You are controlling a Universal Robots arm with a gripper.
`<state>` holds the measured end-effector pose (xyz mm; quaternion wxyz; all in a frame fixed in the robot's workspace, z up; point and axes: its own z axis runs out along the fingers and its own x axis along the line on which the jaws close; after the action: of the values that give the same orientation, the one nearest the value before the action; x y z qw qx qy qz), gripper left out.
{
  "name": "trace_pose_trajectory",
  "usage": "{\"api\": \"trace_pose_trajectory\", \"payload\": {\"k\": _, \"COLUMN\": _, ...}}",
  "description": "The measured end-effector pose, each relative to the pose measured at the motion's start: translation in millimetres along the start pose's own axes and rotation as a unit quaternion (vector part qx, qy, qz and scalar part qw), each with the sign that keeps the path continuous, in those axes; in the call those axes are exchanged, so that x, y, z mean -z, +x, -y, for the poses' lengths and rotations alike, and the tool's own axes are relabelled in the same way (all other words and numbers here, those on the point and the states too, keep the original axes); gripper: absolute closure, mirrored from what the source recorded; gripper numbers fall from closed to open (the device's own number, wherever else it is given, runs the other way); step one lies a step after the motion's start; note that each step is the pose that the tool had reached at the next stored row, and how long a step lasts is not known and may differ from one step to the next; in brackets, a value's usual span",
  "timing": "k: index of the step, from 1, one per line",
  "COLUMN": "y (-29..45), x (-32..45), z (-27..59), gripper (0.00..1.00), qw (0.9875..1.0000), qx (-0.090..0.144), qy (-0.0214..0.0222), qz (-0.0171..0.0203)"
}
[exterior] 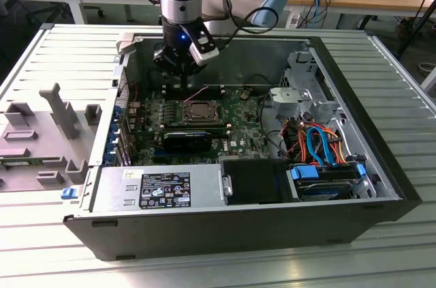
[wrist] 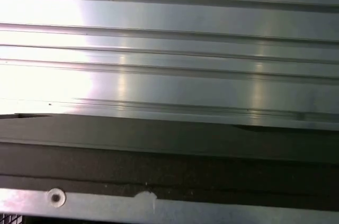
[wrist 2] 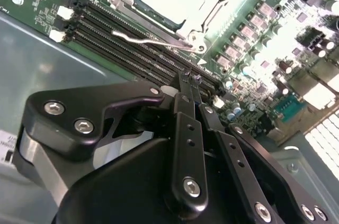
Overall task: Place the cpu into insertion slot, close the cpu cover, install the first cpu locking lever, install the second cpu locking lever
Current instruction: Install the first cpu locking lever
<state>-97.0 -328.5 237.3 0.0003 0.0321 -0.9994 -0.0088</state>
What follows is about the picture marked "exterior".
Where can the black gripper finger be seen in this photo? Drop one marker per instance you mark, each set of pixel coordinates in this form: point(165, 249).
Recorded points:
point(188, 82)
point(161, 58)

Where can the silver CPU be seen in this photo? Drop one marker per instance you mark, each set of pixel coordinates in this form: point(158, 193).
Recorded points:
point(201, 110)

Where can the white-clipped RAM slot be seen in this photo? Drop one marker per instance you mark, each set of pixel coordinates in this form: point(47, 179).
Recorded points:
point(172, 86)
point(172, 92)
point(197, 127)
point(221, 133)

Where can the black-clipped RAM slot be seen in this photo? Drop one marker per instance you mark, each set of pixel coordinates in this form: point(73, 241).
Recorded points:
point(172, 95)
point(219, 130)
point(197, 125)
point(172, 89)

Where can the blue expansion slot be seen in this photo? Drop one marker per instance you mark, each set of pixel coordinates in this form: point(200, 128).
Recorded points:
point(161, 158)

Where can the black plastic disk bay cover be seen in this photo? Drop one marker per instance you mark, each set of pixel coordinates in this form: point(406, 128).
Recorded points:
point(255, 182)

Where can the round coin battery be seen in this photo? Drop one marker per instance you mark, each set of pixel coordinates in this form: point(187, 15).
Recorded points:
point(244, 94)

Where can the black graphics card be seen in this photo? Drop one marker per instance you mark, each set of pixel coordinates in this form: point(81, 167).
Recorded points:
point(185, 143)

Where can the blue card retainer clip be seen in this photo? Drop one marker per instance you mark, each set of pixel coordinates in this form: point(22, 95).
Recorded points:
point(109, 159)
point(114, 128)
point(116, 111)
point(113, 144)

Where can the green motherboard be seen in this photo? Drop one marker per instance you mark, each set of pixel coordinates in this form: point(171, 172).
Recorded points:
point(245, 131)

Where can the silver drive cage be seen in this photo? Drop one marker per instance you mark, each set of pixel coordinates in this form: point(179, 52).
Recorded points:
point(289, 94)

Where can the grey power supply unit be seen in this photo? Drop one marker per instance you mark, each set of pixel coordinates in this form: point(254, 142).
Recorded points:
point(112, 192)

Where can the grey parts rack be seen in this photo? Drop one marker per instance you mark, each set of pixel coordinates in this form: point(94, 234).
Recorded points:
point(41, 131)

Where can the hard disk in blue carrier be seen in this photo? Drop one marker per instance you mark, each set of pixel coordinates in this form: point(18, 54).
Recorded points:
point(304, 174)

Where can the black PC case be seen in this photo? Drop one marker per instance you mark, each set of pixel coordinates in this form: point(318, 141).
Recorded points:
point(221, 233)

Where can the blue case latch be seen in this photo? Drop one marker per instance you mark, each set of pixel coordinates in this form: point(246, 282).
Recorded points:
point(68, 193)

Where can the green RAM stick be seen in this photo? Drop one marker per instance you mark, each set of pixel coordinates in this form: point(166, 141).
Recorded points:
point(17, 164)

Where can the black tripod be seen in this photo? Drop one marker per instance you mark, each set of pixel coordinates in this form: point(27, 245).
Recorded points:
point(408, 40)

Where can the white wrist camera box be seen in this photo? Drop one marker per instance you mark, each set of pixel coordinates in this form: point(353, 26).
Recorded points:
point(204, 54)

